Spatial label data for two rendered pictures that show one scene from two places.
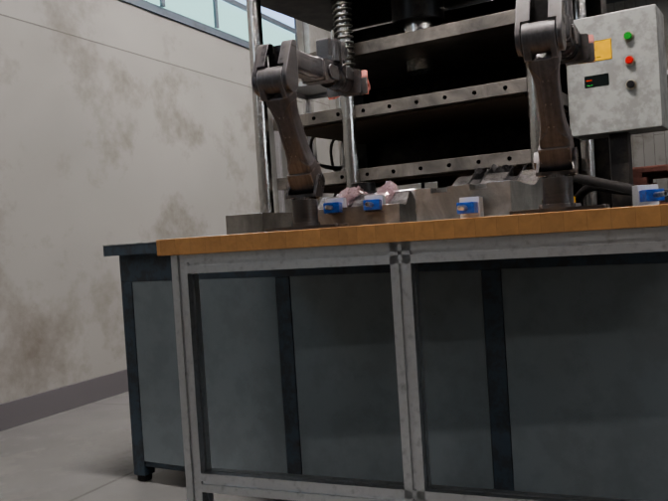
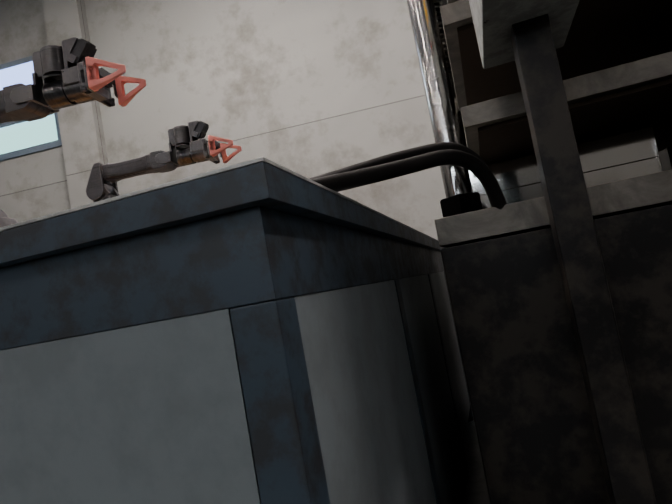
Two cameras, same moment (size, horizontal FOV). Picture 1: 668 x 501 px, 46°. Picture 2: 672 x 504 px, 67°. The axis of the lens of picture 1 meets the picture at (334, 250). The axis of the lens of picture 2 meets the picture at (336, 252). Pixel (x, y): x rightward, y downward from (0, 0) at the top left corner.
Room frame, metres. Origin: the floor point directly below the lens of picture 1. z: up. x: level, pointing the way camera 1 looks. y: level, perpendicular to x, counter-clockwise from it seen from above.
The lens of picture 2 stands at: (2.07, -1.75, 0.67)
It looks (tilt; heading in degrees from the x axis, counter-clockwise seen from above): 4 degrees up; 75
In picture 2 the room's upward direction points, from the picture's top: 10 degrees counter-clockwise
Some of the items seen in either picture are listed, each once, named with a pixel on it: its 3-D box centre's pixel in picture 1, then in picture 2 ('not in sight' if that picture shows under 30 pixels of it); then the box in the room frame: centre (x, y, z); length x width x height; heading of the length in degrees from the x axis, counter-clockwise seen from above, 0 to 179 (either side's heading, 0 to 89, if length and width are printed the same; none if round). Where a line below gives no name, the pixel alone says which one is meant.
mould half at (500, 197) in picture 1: (494, 195); not in sight; (2.21, -0.46, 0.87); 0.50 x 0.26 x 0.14; 149
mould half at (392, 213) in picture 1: (369, 208); not in sight; (2.32, -0.11, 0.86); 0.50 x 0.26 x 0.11; 166
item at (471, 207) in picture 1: (466, 208); not in sight; (1.89, -0.33, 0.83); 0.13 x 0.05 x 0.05; 154
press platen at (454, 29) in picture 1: (426, 57); not in sight; (3.32, -0.44, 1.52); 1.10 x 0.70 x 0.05; 59
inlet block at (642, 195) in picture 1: (653, 195); not in sight; (1.83, -0.76, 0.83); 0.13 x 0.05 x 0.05; 0
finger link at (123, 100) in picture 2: not in sight; (123, 84); (1.98, -0.60, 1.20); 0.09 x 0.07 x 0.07; 155
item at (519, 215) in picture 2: not in sight; (589, 217); (3.27, -0.41, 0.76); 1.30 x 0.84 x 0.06; 59
